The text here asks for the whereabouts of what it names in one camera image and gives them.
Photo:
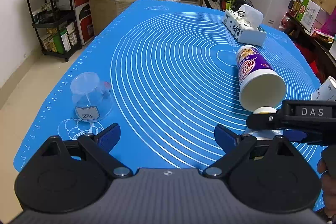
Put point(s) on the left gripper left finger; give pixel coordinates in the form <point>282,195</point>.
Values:
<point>97,149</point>

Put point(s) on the black shelf rack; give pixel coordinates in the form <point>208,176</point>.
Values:
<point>55,29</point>

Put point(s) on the blue white paper cup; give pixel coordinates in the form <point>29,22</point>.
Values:
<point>263,134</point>

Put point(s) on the person's right hand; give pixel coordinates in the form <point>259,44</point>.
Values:
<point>328,188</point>

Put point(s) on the purple paper cup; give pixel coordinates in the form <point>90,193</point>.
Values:
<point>259,84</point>

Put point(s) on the blue silicone mat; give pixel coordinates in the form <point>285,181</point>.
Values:
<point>172,68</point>

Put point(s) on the clear plastic measuring cup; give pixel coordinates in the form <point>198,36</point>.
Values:
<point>91,97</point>

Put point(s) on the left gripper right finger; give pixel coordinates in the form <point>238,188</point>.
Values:
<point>236,148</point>

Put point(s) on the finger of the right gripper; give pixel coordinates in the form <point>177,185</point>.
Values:
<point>265,119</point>
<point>309,138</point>

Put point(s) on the tissue box with tissue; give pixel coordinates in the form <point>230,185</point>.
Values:
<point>245,25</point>

